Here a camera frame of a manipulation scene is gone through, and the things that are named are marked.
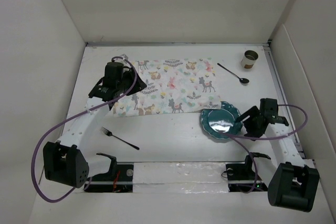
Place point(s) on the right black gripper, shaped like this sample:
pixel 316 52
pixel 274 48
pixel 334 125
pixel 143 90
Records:
pixel 253 112

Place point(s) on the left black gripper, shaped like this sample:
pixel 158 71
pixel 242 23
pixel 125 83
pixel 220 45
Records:
pixel 139 86

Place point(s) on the teal ceramic plate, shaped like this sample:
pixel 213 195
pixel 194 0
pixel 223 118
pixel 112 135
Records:
pixel 217 122

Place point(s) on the black metal spoon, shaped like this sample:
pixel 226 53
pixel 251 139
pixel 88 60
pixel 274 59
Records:
pixel 243 81

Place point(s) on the floral animal print napkin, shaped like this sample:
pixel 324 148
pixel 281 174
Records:
pixel 172 86

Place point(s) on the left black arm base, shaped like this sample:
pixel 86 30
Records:
pixel 109 176

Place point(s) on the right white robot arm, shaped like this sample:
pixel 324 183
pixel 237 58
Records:
pixel 291 183

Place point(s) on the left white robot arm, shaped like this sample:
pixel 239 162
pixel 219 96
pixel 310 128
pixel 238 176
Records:
pixel 64 161

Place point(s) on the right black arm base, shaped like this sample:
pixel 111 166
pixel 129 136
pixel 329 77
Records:
pixel 240 176

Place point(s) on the black metal fork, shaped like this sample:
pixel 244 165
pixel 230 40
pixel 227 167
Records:
pixel 108 133

